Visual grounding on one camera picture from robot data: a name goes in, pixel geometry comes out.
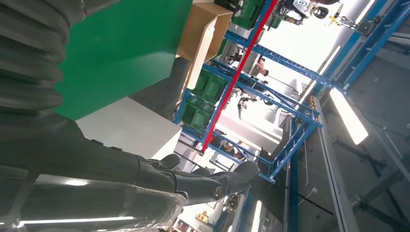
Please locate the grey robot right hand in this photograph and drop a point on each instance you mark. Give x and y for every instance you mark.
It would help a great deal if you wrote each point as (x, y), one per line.
(80, 160)

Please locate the white cabinet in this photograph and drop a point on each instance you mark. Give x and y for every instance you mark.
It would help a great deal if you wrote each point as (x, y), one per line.
(128, 128)

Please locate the green crate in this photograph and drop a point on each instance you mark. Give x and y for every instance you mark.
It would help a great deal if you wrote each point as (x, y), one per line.
(248, 14)
(197, 113)
(209, 86)

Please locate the white board lid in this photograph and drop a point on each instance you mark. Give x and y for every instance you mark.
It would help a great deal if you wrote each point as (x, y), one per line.
(201, 54)

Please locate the cardboard box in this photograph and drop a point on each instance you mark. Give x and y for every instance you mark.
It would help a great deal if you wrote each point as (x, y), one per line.
(198, 32)

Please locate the ceiling lamp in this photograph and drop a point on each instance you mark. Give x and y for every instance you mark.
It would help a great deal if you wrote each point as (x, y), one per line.
(349, 117)
(256, 216)

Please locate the person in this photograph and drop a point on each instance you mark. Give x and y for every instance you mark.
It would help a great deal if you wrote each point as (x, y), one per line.
(262, 69)

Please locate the background robot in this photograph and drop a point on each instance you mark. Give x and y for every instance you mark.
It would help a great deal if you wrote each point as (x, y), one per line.
(301, 8)

